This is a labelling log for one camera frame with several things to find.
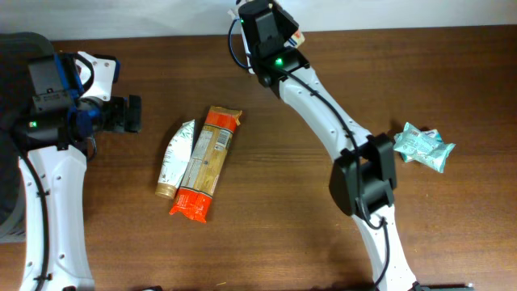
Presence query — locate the teal wet wipes pack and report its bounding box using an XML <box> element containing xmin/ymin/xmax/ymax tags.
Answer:
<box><xmin>393</xmin><ymin>122</ymin><xmax>456</xmax><ymax>173</ymax></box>

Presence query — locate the orange spaghetti package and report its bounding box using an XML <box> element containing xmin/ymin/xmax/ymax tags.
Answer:
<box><xmin>169</xmin><ymin>106</ymin><xmax>242</xmax><ymax>223</ymax></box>

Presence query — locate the white bamboo print tube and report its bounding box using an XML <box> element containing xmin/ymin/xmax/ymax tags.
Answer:
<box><xmin>155</xmin><ymin>120</ymin><xmax>195</xmax><ymax>200</ymax></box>

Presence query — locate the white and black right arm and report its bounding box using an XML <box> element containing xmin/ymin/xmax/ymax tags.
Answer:
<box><xmin>234</xmin><ymin>0</ymin><xmax>422</xmax><ymax>290</ymax></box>

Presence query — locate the white yellow wipes bag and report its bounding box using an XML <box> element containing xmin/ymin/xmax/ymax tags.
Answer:
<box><xmin>284</xmin><ymin>29</ymin><xmax>305</xmax><ymax>49</ymax></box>

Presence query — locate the grey plastic mesh basket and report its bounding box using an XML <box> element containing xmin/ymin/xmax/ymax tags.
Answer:
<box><xmin>1</xmin><ymin>32</ymin><xmax>54</xmax><ymax>244</ymax></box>

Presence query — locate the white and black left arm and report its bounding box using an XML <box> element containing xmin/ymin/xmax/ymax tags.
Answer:
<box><xmin>10</xmin><ymin>52</ymin><xmax>141</xmax><ymax>290</ymax></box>

